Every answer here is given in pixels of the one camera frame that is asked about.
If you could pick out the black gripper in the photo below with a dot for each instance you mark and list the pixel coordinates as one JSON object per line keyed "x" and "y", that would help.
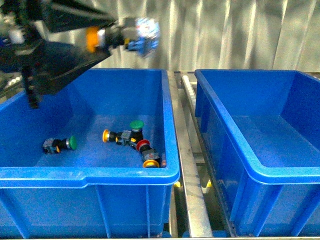
{"x": 47, "y": 67}

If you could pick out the yellow mushroom button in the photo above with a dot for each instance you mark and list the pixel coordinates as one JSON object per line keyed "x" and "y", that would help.
{"x": 140, "y": 35}

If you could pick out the blue bin with buttons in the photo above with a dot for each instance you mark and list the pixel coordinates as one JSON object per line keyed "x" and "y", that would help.
{"x": 99, "y": 190}

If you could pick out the green button lying sideways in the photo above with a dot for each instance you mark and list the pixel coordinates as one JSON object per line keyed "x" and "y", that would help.
{"x": 55, "y": 146}

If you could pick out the upright green mushroom button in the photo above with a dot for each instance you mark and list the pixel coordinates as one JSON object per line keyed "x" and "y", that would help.
{"x": 137, "y": 129}

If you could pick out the yellow button lying sideways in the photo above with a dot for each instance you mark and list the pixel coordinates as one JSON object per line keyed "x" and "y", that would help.
{"x": 120, "y": 138}

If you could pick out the red button near corner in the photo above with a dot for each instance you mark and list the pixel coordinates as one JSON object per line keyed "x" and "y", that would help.
{"x": 147, "y": 152}

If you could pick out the white roller track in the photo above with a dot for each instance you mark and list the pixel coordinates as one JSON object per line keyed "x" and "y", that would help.
{"x": 189, "y": 90}

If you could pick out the yellow button at corner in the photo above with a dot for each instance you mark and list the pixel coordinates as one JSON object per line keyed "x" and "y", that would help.
{"x": 151, "y": 163}

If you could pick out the empty blue bin right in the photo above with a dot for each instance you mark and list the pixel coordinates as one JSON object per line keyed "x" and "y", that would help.
{"x": 261, "y": 133}

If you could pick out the centre steel rail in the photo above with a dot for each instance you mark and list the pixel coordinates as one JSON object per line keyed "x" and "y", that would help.
{"x": 197, "y": 217}

